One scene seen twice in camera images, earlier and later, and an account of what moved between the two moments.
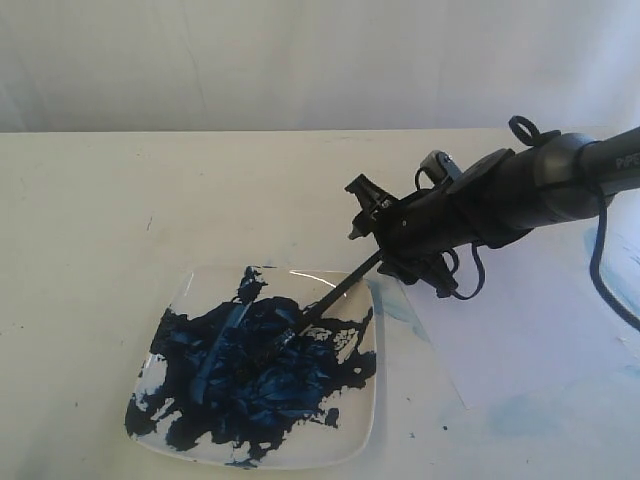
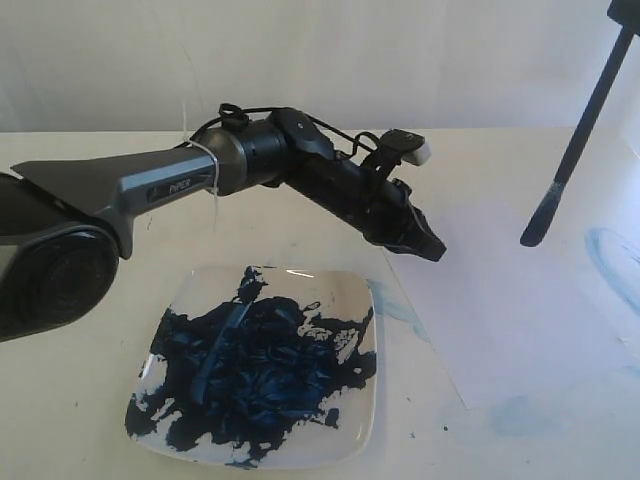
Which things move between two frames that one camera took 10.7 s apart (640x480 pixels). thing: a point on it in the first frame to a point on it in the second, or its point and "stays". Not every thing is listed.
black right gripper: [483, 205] to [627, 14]
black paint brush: [316, 310] to [547, 208]
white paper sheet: [540, 334] stays
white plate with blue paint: [230, 382] stays
